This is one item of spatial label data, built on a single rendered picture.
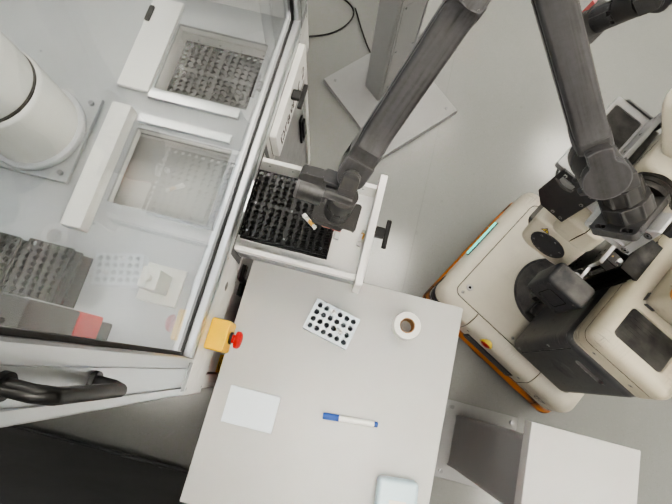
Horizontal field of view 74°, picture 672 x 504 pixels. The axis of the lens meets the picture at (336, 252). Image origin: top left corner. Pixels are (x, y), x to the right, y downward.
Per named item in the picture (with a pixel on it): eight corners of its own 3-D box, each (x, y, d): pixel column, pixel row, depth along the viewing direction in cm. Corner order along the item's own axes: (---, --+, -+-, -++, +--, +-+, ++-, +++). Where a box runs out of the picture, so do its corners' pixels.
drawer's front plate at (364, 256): (382, 191, 122) (388, 174, 111) (357, 294, 114) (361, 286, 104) (376, 190, 122) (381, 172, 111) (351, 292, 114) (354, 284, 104)
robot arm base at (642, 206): (636, 242, 79) (673, 197, 81) (624, 208, 75) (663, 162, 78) (590, 234, 86) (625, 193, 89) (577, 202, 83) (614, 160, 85)
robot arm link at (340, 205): (354, 211, 88) (362, 185, 89) (321, 199, 87) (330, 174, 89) (348, 221, 94) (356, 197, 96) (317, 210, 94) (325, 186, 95)
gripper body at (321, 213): (318, 194, 102) (321, 182, 94) (360, 208, 102) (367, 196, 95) (309, 220, 100) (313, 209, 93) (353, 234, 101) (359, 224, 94)
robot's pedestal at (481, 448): (516, 417, 186) (645, 447, 113) (505, 495, 179) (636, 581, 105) (446, 398, 187) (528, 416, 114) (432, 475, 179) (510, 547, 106)
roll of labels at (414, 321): (423, 326, 119) (426, 325, 115) (405, 346, 117) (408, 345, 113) (403, 308, 120) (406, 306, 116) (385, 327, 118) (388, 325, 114)
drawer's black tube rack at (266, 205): (342, 199, 119) (344, 190, 113) (326, 262, 114) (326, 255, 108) (261, 179, 119) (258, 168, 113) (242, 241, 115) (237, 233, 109)
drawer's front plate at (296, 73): (306, 69, 131) (305, 43, 120) (279, 157, 123) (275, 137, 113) (301, 68, 131) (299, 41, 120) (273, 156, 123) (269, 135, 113)
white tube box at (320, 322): (359, 321, 118) (360, 319, 115) (345, 350, 116) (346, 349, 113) (317, 300, 119) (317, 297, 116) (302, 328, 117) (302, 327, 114)
